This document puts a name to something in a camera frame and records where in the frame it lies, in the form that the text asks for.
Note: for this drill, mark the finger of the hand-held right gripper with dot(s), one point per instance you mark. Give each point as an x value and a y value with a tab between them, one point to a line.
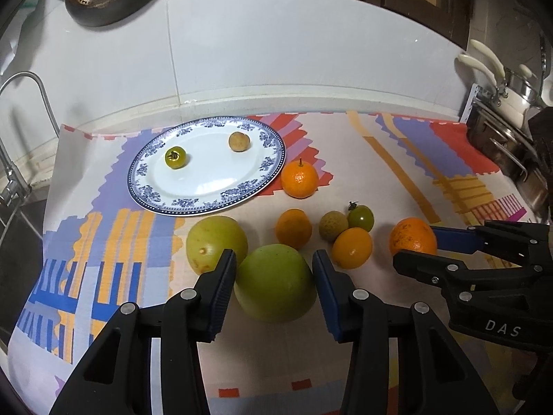
453	239
414	263

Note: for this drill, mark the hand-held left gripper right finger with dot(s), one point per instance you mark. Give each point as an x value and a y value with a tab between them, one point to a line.
326	296

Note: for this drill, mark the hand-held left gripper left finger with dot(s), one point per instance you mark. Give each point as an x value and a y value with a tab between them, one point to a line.
222	296

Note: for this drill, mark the speckled orange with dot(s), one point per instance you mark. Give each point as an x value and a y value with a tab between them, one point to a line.
412	235

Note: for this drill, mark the green apple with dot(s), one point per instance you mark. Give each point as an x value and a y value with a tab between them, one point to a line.
275	283

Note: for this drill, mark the smooth oval orange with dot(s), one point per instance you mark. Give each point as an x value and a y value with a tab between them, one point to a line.
352	248

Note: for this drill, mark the yellow-green apple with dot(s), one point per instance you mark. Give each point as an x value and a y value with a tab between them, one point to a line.
214	242

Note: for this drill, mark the green tomato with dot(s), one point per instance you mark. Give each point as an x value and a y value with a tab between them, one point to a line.
176	158
362	218

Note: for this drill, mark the brown longan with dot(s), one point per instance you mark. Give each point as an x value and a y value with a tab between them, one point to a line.
239	141
332	224

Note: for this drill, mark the small round orange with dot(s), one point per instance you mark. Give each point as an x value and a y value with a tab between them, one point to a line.
293	228

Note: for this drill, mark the tangerine with green stem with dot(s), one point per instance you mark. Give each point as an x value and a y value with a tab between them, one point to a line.
300	179

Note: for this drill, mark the blue patterned white plate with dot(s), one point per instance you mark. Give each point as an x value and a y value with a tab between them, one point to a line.
207	173

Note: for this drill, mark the colourful printed mat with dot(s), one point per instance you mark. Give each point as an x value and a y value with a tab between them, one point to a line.
268	354

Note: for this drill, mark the white perforated rack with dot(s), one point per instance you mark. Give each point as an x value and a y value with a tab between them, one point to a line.
470	103

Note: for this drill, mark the steel sink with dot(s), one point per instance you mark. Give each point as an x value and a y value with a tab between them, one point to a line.
17	268

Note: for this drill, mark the chrome pull-down faucet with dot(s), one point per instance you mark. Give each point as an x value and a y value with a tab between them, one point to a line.
46	103

